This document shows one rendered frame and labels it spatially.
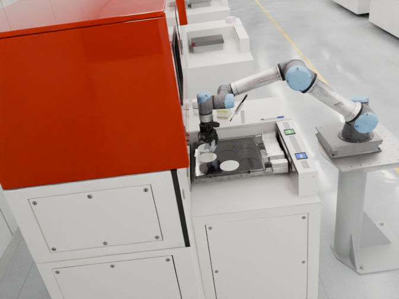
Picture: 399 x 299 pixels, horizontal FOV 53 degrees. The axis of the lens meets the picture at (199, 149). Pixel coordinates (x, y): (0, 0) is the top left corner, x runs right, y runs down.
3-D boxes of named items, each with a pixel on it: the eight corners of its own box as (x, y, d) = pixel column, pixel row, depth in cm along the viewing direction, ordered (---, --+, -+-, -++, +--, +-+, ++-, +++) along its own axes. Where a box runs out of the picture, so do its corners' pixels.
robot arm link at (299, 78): (376, 110, 212) (293, 54, 202) (385, 121, 199) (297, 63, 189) (360, 127, 217) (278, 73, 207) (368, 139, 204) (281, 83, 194)
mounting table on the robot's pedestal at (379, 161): (377, 140, 256) (380, 122, 249) (415, 180, 217) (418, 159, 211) (307, 150, 256) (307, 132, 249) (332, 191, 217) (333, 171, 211)
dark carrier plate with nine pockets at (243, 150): (196, 177, 209) (196, 175, 209) (195, 144, 239) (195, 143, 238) (262, 168, 208) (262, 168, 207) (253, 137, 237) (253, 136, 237)
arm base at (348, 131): (364, 127, 232) (366, 111, 228) (374, 139, 219) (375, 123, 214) (338, 130, 234) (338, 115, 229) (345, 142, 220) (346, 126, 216)
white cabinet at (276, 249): (209, 326, 234) (190, 218, 193) (203, 218, 317) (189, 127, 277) (319, 314, 232) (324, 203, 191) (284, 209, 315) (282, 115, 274)
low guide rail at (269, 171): (195, 184, 216) (194, 179, 215) (195, 181, 218) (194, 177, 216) (287, 172, 214) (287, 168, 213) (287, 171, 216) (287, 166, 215)
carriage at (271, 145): (272, 174, 210) (272, 169, 209) (261, 140, 242) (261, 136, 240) (288, 172, 210) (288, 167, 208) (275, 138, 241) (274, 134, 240)
